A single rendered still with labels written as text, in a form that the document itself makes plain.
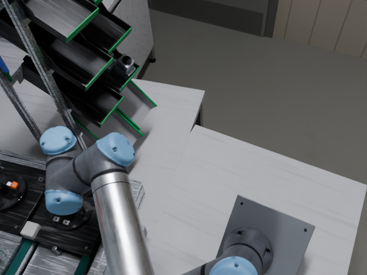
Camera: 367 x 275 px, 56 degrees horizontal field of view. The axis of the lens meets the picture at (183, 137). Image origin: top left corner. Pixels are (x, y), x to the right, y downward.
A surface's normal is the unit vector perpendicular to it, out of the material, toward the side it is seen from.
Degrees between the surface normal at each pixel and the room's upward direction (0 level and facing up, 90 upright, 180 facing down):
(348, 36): 90
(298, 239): 45
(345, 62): 0
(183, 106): 0
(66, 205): 90
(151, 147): 0
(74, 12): 25
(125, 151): 57
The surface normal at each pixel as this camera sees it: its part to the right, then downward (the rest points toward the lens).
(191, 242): -0.06, -0.61
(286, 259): -0.36, 0.08
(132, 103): 0.59, -0.20
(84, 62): 0.33, -0.41
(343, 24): -0.45, 0.72
